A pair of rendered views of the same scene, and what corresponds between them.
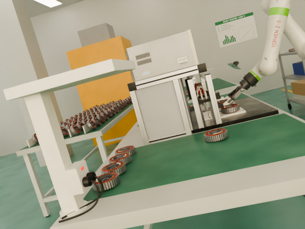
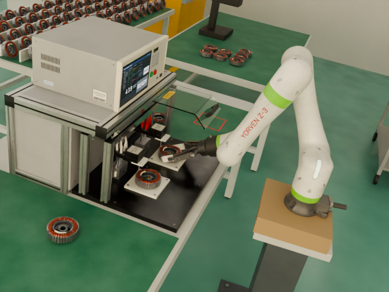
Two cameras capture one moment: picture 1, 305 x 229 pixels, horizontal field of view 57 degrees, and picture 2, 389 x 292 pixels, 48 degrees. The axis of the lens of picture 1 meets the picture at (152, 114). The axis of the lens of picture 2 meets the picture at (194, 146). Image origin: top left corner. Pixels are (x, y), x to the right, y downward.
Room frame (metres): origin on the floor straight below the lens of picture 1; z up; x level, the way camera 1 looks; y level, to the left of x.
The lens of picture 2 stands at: (0.20, -0.80, 1.90)
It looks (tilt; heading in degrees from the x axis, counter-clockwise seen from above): 30 degrees down; 6
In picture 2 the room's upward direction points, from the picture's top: 11 degrees clockwise
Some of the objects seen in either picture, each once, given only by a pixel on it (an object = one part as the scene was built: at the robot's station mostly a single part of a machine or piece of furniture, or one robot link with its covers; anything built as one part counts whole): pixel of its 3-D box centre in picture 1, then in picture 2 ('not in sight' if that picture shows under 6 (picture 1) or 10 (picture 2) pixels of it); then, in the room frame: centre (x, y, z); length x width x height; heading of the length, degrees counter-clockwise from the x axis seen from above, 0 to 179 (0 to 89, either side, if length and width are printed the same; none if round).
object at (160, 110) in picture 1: (160, 112); (39, 149); (1.56, -0.05, 0.91); 0.28 x 0.03 x 0.32; 81
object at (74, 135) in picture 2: (185, 97); (112, 126); (1.86, -0.24, 0.92); 0.66 x 0.01 x 0.30; 171
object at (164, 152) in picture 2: (224, 103); (169, 153); (1.94, -0.51, 0.80); 0.11 x 0.11 x 0.04
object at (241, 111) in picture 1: (231, 112); (147, 183); (1.70, -0.48, 0.78); 0.15 x 0.15 x 0.01; 81
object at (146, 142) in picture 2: (204, 108); (142, 144); (1.96, -0.37, 0.80); 0.08 x 0.05 x 0.06; 171
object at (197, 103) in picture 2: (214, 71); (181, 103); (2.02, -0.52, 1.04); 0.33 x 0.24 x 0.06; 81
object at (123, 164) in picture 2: (207, 114); (118, 168); (1.72, -0.33, 0.80); 0.08 x 0.05 x 0.06; 171
